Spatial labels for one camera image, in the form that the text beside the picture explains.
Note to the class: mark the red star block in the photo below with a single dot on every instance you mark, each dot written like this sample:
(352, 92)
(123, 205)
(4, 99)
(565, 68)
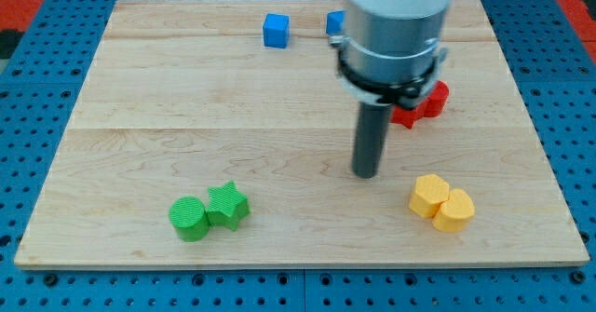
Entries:
(407, 118)

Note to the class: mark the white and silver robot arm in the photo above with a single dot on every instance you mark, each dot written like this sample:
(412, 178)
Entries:
(388, 52)

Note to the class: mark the blue block behind arm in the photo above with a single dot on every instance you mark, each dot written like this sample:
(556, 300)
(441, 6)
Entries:
(334, 22)

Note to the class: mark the green star block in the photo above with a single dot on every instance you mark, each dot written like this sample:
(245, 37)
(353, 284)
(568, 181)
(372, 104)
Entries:
(227, 206)

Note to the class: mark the green circle block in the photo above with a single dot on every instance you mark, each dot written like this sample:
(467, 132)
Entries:
(188, 217)

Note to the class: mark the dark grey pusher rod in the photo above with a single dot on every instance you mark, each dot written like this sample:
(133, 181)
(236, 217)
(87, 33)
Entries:
(370, 138)

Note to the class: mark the wooden board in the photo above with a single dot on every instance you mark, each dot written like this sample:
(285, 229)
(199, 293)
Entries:
(183, 95)

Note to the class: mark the blue cube block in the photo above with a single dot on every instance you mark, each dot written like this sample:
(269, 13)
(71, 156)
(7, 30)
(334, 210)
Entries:
(276, 30)

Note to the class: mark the yellow hexagon block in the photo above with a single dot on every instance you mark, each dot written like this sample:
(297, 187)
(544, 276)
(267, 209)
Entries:
(429, 192)

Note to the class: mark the yellow heart block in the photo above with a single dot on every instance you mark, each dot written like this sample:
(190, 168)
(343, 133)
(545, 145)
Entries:
(455, 213)

